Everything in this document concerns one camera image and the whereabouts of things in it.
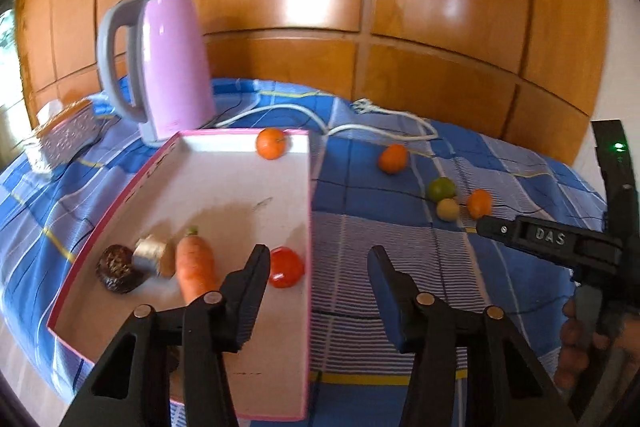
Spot silver patterned box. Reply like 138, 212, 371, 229
32, 99, 101, 168

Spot wooden wardrobe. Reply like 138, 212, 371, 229
15, 0, 608, 168

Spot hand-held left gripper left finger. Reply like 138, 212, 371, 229
59, 244, 272, 427

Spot white power cable with plug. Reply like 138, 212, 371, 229
210, 99, 440, 142

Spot blue plaid cloth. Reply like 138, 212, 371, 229
0, 77, 608, 427

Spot small orange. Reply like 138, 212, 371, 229
377, 144, 410, 176
466, 189, 493, 219

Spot small pale yellow fruit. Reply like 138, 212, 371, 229
436, 198, 460, 222

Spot clear plastic object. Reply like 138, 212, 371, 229
20, 134, 53, 175

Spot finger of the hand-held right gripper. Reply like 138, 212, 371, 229
475, 214, 583, 269

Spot red tomato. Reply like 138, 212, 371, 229
267, 246, 305, 290

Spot pink shallow cardboard tray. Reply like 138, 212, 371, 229
46, 129, 315, 422

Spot person's right hand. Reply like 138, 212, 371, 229
554, 297, 608, 392

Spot carrot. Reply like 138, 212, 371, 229
175, 227, 221, 305

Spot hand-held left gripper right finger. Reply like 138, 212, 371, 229
367, 245, 576, 427

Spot dark round halved fruit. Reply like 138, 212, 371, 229
96, 244, 146, 294

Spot green lime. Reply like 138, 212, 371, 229
427, 177, 457, 202

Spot large orange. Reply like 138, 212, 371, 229
255, 127, 290, 160

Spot pink electric kettle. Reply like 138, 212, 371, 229
96, 0, 217, 148

